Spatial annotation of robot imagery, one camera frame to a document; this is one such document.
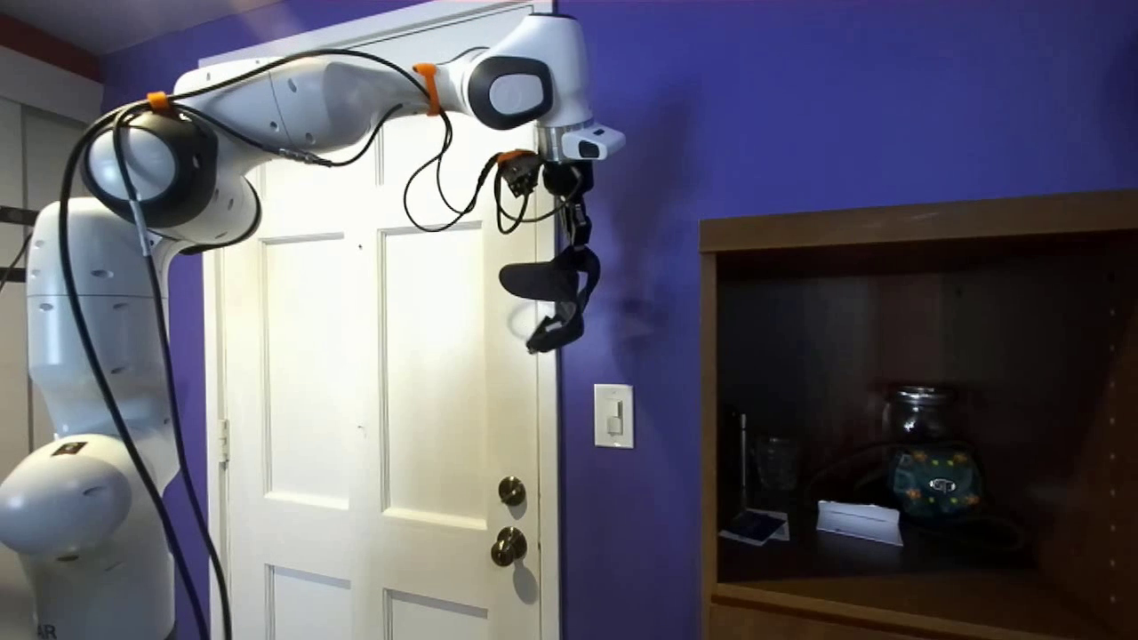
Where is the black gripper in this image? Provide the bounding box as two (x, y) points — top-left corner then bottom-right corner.
(538, 155), (599, 274)

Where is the white panel door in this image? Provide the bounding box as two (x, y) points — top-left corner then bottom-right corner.
(197, 0), (565, 640)

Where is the dark door knob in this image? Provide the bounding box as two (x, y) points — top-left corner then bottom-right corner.
(486, 527), (529, 568)

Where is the brown wooden cabinet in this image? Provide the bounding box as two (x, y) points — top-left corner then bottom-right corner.
(696, 188), (1138, 640)

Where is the clear drinking glass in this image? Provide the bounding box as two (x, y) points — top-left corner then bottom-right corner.
(750, 434), (806, 502)

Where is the small flat box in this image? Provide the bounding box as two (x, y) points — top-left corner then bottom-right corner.
(715, 505), (793, 551)

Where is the white folded paper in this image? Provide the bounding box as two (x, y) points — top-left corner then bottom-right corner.
(815, 498), (908, 551)

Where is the glass jar with beads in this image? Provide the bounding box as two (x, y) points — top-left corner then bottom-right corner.
(887, 382), (987, 527)

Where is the wrist camera with orange mount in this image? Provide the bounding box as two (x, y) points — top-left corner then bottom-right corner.
(491, 145), (543, 203)

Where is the white light switch plate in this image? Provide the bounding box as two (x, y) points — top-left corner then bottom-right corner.
(589, 382), (636, 456)

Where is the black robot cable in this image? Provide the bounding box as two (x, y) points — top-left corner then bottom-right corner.
(53, 41), (575, 640)

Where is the black camera stand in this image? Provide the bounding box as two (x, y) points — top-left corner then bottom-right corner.
(0, 203), (39, 289)

